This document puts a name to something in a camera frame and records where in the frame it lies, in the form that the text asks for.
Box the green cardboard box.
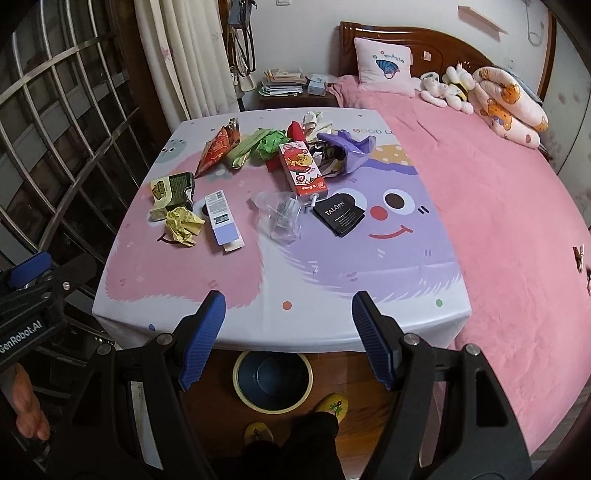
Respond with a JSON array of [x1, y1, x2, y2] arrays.
[[149, 171, 196, 221]]

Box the white pillow blue print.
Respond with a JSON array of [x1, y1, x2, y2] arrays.
[[353, 37, 416, 97]]

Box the orange gold snack bag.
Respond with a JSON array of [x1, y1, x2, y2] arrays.
[[194, 117, 242, 179]]

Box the white plush toy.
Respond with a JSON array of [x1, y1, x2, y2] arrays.
[[419, 71, 451, 108]]

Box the pink bed blanket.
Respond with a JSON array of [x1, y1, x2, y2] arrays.
[[330, 74, 591, 462]]

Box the red pink drink carton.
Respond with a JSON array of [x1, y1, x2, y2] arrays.
[[278, 141, 329, 206]]

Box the light blue tissue box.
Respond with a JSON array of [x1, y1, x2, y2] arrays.
[[307, 73, 340, 97]]

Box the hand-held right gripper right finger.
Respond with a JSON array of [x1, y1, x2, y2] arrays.
[[352, 291, 534, 480]]

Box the white purple small box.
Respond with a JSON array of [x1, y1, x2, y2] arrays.
[[204, 189, 245, 254]]

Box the dark wooden nightstand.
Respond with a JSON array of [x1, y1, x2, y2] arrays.
[[238, 85, 340, 112]]

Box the yellow bee plush toy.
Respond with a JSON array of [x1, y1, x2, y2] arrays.
[[441, 65, 476, 114]]

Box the grey hanging handbag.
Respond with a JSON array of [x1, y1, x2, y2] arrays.
[[228, 0, 257, 90]]

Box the white paper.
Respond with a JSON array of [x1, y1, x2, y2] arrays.
[[301, 109, 334, 136]]

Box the yellow paper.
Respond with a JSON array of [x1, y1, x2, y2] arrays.
[[165, 206, 206, 248]]

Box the person's black trousers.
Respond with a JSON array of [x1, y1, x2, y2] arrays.
[[222, 411, 347, 480]]

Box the dark blue bin yellow rim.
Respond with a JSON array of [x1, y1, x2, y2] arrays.
[[232, 351, 315, 413]]

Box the yellow embroidered slipper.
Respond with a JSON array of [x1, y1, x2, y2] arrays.
[[244, 421, 274, 446], [314, 393, 349, 423]]

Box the black card packet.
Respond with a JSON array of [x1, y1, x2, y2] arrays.
[[312, 193, 366, 238]]

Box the purple plastic bag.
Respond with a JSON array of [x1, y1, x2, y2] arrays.
[[318, 130, 385, 175]]

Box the green yellow snack bag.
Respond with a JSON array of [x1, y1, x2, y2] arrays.
[[225, 128, 274, 168]]

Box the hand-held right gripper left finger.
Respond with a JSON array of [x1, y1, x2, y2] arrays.
[[46, 291, 227, 480]]

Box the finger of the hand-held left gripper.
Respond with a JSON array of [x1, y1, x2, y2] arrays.
[[0, 251, 54, 289], [48, 264, 86, 301]]

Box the cartoon printed tablecloth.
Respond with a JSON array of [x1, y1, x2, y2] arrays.
[[91, 107, 472, 355]]

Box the dark foil wrapper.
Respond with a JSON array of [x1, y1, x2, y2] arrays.
[[308, 142, 347, 178]]

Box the rolled cartoon bear quilt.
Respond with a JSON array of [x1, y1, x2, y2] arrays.
[[472, 66, 550, 149]]

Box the person's left hand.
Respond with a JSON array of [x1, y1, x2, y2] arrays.
[[0, 364, 51, 440]]

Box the clear plastic cup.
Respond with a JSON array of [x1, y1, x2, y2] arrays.
[[250, 189, 306, 244]]

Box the carved wooden headboard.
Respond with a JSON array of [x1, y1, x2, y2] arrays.
[[338, 10, 557, 100]]

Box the cream curtain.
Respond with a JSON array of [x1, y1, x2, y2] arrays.
[[134, 0, 241, 134]]

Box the pink wall shelf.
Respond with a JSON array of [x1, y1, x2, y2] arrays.
[[458, 4, 509, 34]]

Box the stack of books and papers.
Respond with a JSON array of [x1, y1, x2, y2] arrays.
[[261, 68, 308, 97]]

